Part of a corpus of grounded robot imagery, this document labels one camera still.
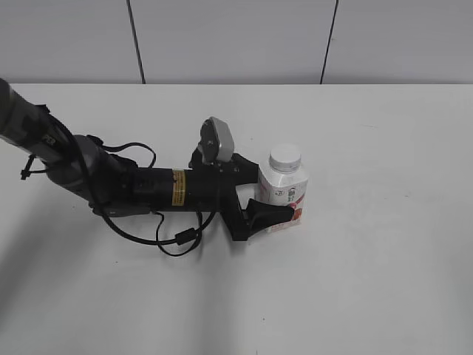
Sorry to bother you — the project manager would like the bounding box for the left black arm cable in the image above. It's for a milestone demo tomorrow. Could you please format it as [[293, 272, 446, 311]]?
[[99, 142, 215, 257]]

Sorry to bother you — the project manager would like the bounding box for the white yili yogurt bottle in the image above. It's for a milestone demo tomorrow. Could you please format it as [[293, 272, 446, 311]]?
[[255, 163, 309, 232]]

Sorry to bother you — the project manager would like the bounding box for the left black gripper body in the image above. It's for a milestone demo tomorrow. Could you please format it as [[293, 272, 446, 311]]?
[[186, 151, 259, 241]]

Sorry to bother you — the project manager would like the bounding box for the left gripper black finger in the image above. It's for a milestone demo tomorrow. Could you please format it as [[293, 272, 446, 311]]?
[[246, 199, 295, 237]]

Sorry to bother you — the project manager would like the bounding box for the white round bottle cap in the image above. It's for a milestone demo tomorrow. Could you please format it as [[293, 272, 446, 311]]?
[[268, 143, 302, 173]]

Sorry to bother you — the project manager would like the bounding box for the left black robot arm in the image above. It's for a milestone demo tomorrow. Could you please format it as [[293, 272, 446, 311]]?
[[1, 81, 294, 241]]

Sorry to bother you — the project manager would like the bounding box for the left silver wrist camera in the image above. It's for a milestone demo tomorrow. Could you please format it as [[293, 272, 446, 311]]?
[[197, 117, 235, 165]]

